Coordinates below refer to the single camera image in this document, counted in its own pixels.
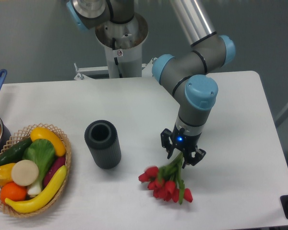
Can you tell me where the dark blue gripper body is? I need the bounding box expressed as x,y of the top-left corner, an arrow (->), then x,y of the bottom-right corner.
170,126 -> 201,156

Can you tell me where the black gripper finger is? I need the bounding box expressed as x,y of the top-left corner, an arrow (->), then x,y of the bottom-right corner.
160,128 -> 174,159
182,147 -> 206,169

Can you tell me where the red tulip bouquet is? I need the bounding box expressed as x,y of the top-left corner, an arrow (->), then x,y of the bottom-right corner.
138,153 -> 193,204

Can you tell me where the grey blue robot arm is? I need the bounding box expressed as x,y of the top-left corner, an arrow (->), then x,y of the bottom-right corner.
67,0 -> 236,165

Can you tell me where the dark grey ribbed vase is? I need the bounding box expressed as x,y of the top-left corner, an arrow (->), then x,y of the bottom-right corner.
84,120 -> 121,169

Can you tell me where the purple eggplant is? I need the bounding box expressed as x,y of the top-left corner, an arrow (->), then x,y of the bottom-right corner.
43,156 -> 66,187

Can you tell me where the green leafy bok choy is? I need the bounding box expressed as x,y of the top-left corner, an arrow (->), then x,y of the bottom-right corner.
22,139 -> 55,197

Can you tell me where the long yellow banana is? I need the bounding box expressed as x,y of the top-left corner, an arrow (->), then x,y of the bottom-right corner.
5,165 -> 67,214

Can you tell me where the woven wicker basket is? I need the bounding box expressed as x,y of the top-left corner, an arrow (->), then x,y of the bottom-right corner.
0,124 -> 72,218

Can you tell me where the beige round disc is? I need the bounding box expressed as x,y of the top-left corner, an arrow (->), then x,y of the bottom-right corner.
11,160 -> 39,186

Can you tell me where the green cucumber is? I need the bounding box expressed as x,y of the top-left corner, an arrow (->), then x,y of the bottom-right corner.
0,138 -> 32,166

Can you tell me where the orange fruit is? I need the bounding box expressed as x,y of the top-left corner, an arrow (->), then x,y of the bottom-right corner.
0,182 -> 27,204

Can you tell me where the yellow bell pepper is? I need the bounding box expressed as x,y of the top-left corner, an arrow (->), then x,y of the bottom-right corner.
0,163 -> 16,186

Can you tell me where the white metal base bracket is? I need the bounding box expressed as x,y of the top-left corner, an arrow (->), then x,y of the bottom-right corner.
73,57 -> 157,81

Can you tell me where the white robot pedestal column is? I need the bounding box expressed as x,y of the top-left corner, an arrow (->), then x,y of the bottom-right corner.
95,13 -> 148,79

